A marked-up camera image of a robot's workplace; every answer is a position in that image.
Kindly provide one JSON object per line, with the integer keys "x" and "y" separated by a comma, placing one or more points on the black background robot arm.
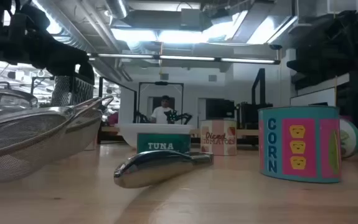
{"x": 174, "y": 116}
{"x": 143, "y": 118}

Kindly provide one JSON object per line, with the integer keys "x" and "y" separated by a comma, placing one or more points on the medium metal mesh strainer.
{"x": 82, "y": 130}

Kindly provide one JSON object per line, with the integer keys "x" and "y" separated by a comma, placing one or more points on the long ceiling light bar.
{"x": 185, "y": 58}

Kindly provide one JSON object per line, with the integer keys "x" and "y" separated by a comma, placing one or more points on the pink background object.
{"x": 113, "y": 119}

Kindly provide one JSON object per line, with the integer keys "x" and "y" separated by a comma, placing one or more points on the black background rig frame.
{"x": 161, "y": 83}

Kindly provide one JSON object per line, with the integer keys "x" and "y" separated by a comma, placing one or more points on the person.
{"x": 161, "y": 115}

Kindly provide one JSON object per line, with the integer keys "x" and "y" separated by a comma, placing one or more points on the small metal mesh strainer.
{"x": 16, "y": 140}

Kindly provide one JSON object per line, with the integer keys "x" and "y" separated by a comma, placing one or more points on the pink diced tomatoes can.
{"x": 218, "y": 138}

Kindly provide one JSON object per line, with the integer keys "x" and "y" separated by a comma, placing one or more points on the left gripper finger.
{"x": 68, "y": 51}
{"x": 69, "y": 67}

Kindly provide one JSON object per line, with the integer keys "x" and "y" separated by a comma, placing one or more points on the dark green tuna can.
{"x": 163, "y": 144}

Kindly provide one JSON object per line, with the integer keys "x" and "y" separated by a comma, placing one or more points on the large metal mesh strainer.
{"x": 7, "y": 102}

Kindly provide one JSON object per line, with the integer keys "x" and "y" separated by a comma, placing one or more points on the black ceiling dome camera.
{"x": 275, "y": 47}

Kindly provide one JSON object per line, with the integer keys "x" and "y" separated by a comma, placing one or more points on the shiny metal peeler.
{"x": 153, "y": 168}

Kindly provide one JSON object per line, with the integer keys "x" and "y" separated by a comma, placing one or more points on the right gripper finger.
{"x": 309, "y": 63}
{"x": 312, "y": 42}

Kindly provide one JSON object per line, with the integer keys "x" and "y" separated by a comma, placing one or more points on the light teal peas can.
{"x": 350, "y": 140}

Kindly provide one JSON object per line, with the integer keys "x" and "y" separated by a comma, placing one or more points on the translucent plastic bowl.
{"x": 125, "y": 132}

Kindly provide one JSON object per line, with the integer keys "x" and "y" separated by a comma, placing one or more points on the teal and pink corn can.
{"x": 300, "y": 146}

